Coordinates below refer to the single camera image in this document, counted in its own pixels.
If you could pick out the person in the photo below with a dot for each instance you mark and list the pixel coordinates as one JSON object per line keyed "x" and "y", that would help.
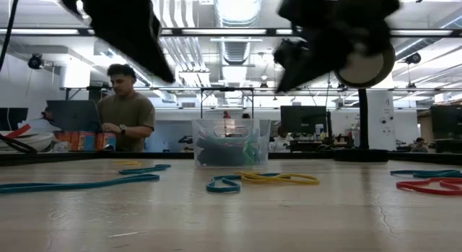
{"x": 419, "y": 146}
{"x": 126, "y": 111}
{"x": 281, "y": 142}

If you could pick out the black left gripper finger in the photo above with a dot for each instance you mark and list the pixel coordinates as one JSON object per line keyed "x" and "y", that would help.
{"x": 151, "y": 50}

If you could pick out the clear plastic bag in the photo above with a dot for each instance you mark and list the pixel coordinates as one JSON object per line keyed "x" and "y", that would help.
{"x": 62, "y": 148}

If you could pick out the red rubber band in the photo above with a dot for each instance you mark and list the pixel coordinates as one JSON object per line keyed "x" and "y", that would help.
{"x": 415, "y": 188}

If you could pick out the clear plastic bin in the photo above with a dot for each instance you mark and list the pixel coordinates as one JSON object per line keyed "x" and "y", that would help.
{"x": 202, "y": 127}

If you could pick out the orange cardboard boxes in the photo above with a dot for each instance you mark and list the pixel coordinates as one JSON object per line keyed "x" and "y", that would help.
{"x": 83, "y": 141}

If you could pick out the black laptop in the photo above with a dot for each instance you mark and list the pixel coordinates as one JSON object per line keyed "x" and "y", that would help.
{"x": 72, "y": 116}

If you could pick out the black monitor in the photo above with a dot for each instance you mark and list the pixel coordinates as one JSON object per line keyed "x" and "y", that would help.
{"x": 445, "y": 120}
{"x": 14, "y": 118}
{"x": 303, "y": 118}

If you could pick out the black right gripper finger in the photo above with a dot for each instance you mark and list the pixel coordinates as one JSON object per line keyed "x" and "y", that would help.
{"x": 307, "y": 64}

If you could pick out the black desk lamp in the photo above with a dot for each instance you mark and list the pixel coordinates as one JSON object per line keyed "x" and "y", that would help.
{"x": 364, "y": 118}

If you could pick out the white bowl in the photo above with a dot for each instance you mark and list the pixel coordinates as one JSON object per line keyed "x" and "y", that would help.
{"x": 36, "y": 140}

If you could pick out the black rubber band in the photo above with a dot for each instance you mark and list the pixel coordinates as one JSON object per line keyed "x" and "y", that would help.
{"x": 216, "y": 158}

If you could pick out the black ceiling camera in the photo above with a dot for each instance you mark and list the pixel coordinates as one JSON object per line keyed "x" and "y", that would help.
{"x": 413, "y": 58}
{"x": 35, "y": 61}

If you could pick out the blue rubber band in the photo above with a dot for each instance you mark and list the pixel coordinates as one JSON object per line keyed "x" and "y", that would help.
{"x": 54, "y": 187}
{"x": 426, "y": 174}
{"x": 144, "y": 170}
{"x": 216, "y": 190}

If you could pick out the black background rig frame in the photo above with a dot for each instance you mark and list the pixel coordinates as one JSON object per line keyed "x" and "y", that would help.
{"x": 231, "y": 89}

